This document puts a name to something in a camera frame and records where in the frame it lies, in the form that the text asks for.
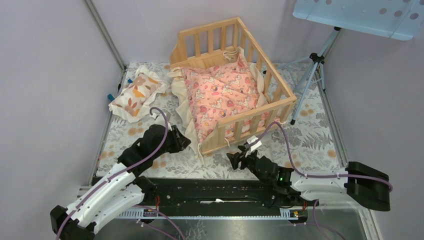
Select wooden pet bed frame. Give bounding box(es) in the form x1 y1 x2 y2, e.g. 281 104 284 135
169 17 297 155

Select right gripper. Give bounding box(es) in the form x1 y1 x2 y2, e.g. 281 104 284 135
226 145 270 186

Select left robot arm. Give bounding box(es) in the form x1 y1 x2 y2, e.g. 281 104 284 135
50 124 191 240

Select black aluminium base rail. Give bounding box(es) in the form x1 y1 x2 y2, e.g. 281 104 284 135
72 176 372 220

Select grey diagonal pole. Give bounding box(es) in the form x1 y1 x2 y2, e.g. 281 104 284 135
82 0 126 71

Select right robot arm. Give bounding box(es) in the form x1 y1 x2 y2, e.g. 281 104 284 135
226 139 393 212

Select pink patterned bed cushion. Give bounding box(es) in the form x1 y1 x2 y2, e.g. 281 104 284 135
167 47 268 158

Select floral table mat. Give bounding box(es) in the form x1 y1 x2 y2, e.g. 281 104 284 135
96 61 346 182

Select light blue perforated panel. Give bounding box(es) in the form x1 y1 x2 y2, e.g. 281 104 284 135
292 0 424 41

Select blue toy item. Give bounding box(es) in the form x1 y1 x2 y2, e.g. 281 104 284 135
107 78 134 103

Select floral small pillow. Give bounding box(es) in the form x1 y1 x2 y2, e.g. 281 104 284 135
108 65 169 123

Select black tripod stand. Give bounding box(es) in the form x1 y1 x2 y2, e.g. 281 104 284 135
283 26 342 125

